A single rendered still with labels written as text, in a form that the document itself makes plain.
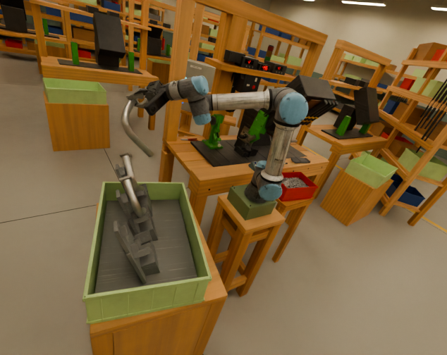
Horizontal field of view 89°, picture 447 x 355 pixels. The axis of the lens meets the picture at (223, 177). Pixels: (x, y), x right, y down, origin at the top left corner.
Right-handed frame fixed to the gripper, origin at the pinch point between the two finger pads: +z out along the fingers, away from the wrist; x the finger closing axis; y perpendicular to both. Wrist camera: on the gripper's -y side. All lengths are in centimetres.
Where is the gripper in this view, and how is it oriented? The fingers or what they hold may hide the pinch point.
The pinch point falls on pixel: (132, 102)
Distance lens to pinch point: 115.3
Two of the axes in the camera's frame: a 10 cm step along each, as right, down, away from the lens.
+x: -3.0, -5.7, -7.6
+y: 1.4, -8.2, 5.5
